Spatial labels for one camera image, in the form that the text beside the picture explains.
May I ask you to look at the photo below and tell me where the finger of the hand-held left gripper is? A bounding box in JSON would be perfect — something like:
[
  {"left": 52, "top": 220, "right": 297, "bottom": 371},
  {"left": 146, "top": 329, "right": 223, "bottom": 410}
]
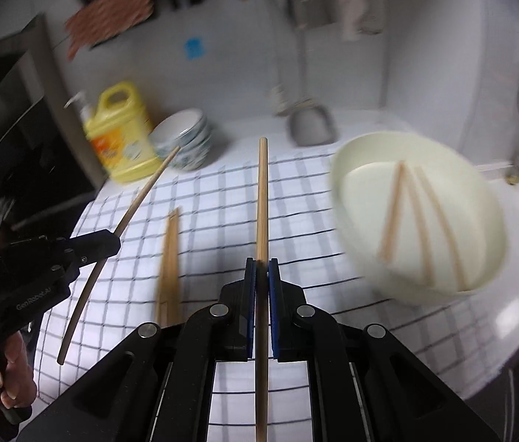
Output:
[{"left": 68, "top": 230, "right": 122, "bottom": 265}]

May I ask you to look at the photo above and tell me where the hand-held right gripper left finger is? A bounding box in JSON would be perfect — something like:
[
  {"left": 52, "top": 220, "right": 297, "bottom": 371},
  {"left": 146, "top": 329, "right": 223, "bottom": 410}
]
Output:
[{"left": 15, "top": 259, "right": 257, "bottom": 442}]

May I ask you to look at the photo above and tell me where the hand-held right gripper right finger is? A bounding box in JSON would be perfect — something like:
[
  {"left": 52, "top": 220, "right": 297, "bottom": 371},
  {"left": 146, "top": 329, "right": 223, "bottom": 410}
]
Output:
[{"left": 269, "top": 259, "right": 502, "bottom": 442}]

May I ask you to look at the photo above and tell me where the single wooden chopstick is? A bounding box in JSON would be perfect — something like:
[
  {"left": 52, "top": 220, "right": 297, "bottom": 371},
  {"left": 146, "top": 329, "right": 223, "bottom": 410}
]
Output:
[
  {"left": 379, "top": 162, "right": 406, "bottom": 261},
  {"left": 255, "top": 137, "right": 270, "bottom": 442},
  {"left": 411, "top": 166, "right": 469, "bottom": 291},
  {"left": 402, "top": 170, "right": 435, "bottom": 284},
  {"left": 57, "top": 145, "right": 182, "bottom": 365}
]

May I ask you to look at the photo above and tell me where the pile of wooden chopsticks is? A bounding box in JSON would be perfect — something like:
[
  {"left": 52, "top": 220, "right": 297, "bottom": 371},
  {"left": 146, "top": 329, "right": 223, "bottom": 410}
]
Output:
[{"left": 155, "top": 207, "right": 183, "bottom": 329}]

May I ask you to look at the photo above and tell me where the large white bowl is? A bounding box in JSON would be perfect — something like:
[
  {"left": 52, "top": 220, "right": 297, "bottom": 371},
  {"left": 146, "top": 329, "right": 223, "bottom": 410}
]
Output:
[{"left": 330, "top": 131, "right": 506, "bottom": 307}]

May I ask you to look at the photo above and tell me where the person's left hand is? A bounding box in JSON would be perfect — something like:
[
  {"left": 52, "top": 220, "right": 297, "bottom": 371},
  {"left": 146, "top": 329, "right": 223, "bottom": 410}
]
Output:
[{"left": 0, "top": 331, "right": 36, "bottom": 408}]

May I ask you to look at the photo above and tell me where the white black checked cloth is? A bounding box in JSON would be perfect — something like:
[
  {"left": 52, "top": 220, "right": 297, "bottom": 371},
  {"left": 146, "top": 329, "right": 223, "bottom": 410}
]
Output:
[{"left": 34, "top": 150, "right": 430, "bottom": 442}]

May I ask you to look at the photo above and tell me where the yellow detergent jug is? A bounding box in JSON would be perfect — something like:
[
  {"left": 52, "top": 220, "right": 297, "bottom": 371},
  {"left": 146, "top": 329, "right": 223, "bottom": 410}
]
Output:
[{"left": 65, "top": 80, "right": 161, "bottom": 184}]

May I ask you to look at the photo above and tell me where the metal spatula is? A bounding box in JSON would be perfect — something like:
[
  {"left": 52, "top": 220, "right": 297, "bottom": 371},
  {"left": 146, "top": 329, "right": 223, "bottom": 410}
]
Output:
[{"left": 287, "top": 23, "right": 337, "bottom": 147}]

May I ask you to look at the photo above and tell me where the reddish woven potholder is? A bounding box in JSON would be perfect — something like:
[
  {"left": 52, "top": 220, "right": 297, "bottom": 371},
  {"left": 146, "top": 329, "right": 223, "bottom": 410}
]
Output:
[{"left": 65, "top": 0, "right": 156, "bottom": 60}]

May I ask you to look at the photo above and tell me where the pink dish cloth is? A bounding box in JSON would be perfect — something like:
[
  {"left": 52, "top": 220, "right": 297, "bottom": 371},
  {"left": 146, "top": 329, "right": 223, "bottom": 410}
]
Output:
[{"left": 303, "top": 0, "right": 382, "bottom": 42}]

